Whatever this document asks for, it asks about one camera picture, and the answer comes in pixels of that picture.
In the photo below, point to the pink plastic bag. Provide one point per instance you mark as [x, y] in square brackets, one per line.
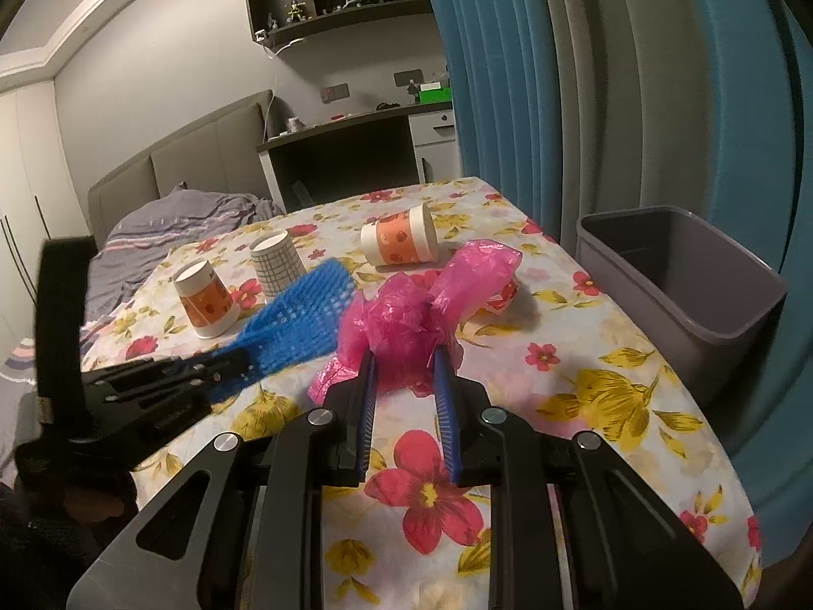
[406, 324]

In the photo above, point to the green box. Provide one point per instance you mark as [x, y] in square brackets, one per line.
[435, 95]

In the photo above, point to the orange dotted paper cup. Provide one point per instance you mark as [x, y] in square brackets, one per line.
[206, 302]
[400, 241]

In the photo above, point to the blue curtain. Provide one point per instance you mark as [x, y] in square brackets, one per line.
[495, 76]
[749, 140]

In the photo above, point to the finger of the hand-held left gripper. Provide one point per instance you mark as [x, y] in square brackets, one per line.
[159, 413]
[159, 373]

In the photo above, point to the grey padded headboard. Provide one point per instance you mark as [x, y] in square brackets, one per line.
[190, 152]

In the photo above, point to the blue foam mesh sleeve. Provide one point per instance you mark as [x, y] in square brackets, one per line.
[298, 311]

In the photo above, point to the wall socket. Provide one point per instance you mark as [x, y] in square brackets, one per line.
[406, 78]
[335, 93]

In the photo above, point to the white drawer cabinet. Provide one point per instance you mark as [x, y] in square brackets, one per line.
[435, 149]

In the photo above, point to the grey curtain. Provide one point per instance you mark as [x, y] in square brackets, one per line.
[622, 76]

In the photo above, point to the white grid paper cup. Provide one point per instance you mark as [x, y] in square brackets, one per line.
[274, 265]

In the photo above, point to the white wardrobe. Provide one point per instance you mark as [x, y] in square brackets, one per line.
[32, 190]

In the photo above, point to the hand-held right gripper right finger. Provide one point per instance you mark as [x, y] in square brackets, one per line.
[444, 413]

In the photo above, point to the dark top desk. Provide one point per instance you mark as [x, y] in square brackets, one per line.
[330, 127]

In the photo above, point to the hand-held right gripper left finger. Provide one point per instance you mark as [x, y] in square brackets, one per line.
[367, 406]

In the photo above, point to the person's left hand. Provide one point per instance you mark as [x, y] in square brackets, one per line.
[76, 489]

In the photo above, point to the grey plastic bin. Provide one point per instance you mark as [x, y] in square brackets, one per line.
[679, 305]

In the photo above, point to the red and white plastic bag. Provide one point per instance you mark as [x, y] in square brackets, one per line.
[503, 297]

